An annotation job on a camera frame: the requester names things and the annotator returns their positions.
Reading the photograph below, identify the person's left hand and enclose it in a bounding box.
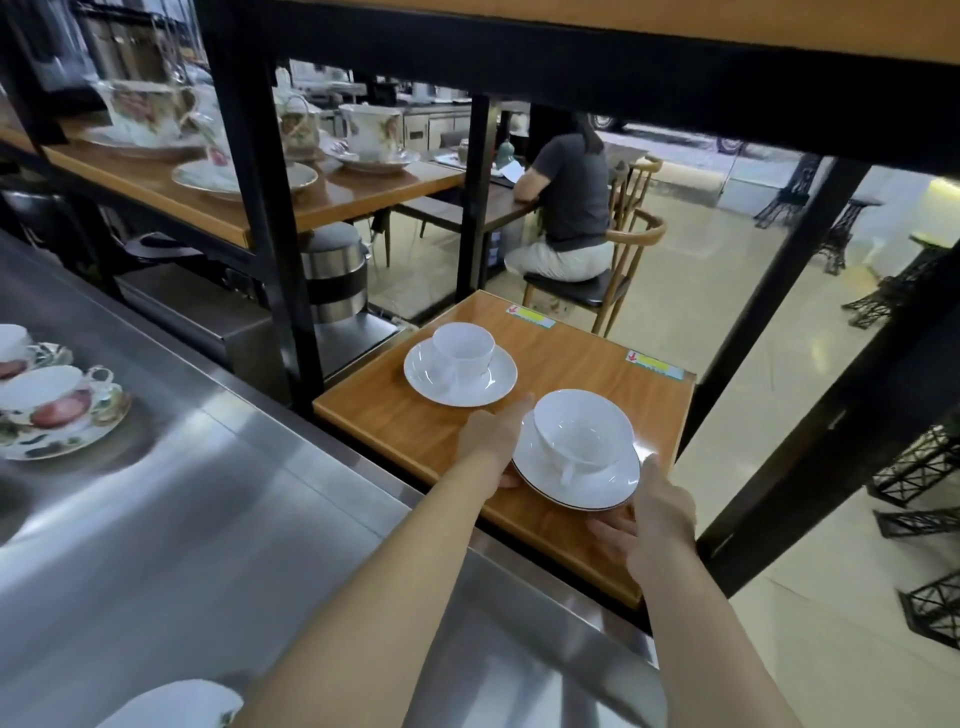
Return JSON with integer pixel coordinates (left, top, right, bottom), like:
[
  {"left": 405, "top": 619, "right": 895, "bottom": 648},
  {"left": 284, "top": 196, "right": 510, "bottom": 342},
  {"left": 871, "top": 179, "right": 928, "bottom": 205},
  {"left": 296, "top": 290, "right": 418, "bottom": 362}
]
[{"left": 456, "top": 396, "right": 538, "bottom": 491}]

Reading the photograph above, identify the person's right hand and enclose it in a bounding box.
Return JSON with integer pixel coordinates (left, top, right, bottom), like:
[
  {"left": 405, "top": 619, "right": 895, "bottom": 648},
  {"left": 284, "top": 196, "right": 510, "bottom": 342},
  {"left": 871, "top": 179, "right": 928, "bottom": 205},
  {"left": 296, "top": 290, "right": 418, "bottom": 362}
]
[{"left": 587, "top": 453, "right": 699, "bottom": 592}]

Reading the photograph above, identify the white saucer with dark rim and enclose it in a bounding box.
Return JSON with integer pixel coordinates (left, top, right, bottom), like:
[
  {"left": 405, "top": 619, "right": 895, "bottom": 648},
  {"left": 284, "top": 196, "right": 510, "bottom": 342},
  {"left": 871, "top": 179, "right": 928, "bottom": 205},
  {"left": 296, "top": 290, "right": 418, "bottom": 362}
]
[{"left": 512, "top": 408, "right": 643, "bottom": 513}]

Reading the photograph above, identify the person's right forearm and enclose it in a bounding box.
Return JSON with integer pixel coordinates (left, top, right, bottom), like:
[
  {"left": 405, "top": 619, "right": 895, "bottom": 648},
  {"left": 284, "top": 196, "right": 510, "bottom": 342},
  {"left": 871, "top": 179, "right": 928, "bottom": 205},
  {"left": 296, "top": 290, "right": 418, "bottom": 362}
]
[{"left": 633, "top": 551, "right": 805, "bottom": 728}]

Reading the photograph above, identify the person's left forearm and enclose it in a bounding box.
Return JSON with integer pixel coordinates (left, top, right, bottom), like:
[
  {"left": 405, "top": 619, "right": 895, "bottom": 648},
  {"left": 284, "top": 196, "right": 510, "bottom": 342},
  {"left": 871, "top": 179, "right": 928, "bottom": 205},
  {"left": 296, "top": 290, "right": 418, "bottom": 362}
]
[{"left": 231, "top": 438, "right": 498, "bottom": 728}]

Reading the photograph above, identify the wide white teacup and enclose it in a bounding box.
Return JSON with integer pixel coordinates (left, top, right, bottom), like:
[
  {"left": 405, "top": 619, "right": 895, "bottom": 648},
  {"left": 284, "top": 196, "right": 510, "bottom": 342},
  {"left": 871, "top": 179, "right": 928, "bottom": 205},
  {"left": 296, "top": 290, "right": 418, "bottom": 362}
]
[{"left": 533, "top": 388, "right": 637, "bottom": 486}]

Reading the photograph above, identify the tall white teacup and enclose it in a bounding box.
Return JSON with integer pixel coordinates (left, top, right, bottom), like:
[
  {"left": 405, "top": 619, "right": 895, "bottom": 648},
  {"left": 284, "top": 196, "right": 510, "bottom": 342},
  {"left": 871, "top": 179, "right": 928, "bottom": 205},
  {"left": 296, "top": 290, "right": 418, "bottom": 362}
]
[{"left": 431, "top": 322, "right": 497, "bottom": 391}]

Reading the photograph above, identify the yellow and red sticker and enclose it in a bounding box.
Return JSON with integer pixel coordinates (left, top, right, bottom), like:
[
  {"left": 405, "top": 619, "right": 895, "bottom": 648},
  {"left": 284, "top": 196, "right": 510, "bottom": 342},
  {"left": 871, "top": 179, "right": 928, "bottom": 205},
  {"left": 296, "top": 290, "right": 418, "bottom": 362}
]
[
  {"left": 505, "top": 303, "right": 558, "bottom": 330},
  {"left": 625, "top": 351, "right": 686, "bottom": 379}
]

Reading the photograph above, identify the plain white saucer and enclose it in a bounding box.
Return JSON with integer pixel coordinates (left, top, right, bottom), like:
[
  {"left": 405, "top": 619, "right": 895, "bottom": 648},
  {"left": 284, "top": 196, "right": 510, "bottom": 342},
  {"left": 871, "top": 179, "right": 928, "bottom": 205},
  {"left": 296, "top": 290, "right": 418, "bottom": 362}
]
[{"left": 403, "top": 339, "right": 519, "bottom": 409}]

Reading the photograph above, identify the wooden shelf board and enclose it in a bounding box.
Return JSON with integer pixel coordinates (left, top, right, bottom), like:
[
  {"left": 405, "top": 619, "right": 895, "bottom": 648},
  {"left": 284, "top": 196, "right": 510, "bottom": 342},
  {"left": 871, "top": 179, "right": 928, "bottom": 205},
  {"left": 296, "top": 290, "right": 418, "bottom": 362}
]
[{"left": 312, "top": 289, "right": 699, "bottom": 610}]

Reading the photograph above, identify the wooden chair with dark seat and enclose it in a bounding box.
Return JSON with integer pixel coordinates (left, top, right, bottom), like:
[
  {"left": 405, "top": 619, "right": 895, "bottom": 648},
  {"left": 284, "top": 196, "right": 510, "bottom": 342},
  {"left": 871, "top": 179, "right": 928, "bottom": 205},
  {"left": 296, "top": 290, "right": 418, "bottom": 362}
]
[
  {"left": 609, "top": 155, "right": 666, "bottom": 230},
  {"left": 522, "top": 209, "right": 668, "bottom": 337}
]

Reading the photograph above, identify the dark wooden dining table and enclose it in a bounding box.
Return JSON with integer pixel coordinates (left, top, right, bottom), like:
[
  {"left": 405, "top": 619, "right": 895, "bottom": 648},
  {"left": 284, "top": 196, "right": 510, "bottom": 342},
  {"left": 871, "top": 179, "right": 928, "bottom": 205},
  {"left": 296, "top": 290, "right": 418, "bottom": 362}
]
[{"left": 370, "top": 146, "right": 650, "bottom": 270}]

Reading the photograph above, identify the stainless steel bin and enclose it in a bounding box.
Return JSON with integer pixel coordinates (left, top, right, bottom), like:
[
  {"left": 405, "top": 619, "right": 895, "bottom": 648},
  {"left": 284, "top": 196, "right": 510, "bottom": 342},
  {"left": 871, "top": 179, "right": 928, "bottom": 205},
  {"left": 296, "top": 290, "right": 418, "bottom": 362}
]
[{"left": 299, "top": 222, "right": 372, "bottom": 326}]

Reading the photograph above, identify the floral saucer with gold rim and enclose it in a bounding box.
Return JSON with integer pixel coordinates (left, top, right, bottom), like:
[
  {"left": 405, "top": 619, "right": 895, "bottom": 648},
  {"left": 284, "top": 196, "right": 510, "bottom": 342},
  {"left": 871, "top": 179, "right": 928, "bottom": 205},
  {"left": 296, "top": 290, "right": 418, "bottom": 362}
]
[
  {"left": 0, "top": 385, "right": 133, "bottom": 462},
  {"left": 22, "top": 341, "right": 75, "bottom": 374},
  {"left": 323, "top": 141, "right": 423, "bottom": 176},
  {"left": 78, "top": 123, "right": 220, "bottom": 161}
]

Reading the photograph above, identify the group of black tower stools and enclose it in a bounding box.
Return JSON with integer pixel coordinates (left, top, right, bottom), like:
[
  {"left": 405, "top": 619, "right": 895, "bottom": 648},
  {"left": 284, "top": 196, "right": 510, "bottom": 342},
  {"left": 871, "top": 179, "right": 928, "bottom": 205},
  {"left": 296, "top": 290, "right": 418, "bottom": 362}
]
[{"left": 753, "top": 153, "right": 960, "bottom": 651}]

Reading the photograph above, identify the stainless steel appliance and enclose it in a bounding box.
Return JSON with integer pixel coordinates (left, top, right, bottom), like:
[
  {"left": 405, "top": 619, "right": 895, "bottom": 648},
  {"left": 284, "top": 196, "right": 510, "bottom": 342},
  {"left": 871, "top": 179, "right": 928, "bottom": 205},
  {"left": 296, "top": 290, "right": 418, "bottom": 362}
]
[{"left": 118, "top": 261, "right": 418, "bottom": 385}]

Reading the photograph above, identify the floral teacup with gold rim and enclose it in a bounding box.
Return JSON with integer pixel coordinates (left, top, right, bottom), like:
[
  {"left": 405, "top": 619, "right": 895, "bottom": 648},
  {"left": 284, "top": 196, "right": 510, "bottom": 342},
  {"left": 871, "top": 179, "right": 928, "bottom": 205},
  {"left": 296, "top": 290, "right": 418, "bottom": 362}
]
[
  {"left": 0, "top": 364, "right": 115, "bottom": 431},
  {"left": 0, "top": 324, "right": 36, "bottom": 381},
  {"left": 93, "top": 78, "right": 199, "bottom": 148},
  {"left": 336, "top": 102, "right": 407, "bottom": 159}
]

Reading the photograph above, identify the floral porcelain basket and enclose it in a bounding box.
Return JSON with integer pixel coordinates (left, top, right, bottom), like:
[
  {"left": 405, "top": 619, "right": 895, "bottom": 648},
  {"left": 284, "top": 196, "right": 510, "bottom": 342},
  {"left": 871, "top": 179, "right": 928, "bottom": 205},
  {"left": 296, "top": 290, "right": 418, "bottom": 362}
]
[{"left": 273, "top": 93, "right": 325, "bottom": 163}]

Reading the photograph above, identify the floral plate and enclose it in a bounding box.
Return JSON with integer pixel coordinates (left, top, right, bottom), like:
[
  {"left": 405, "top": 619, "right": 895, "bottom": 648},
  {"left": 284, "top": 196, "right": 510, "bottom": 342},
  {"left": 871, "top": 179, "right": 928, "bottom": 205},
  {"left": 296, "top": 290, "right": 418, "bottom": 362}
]
[{"left": 170, "top": 158, "right": 321, "bottom": 201}]

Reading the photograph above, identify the long wooden shelf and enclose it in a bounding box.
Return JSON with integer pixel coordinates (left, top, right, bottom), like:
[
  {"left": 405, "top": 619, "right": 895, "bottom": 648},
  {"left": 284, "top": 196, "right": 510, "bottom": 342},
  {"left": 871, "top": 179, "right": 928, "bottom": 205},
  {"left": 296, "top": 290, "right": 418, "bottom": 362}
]
[{"left": 0, "top": 97, "right": 481, "bottom": 250}]

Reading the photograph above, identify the black metal shelf frame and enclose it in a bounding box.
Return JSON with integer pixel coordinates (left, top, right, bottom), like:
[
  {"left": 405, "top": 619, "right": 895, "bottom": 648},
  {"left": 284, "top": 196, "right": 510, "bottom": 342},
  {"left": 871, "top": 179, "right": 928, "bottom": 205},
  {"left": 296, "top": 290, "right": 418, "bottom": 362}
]
[{"left": 0, "top": 0, "right": 960, "bottom": 601}]

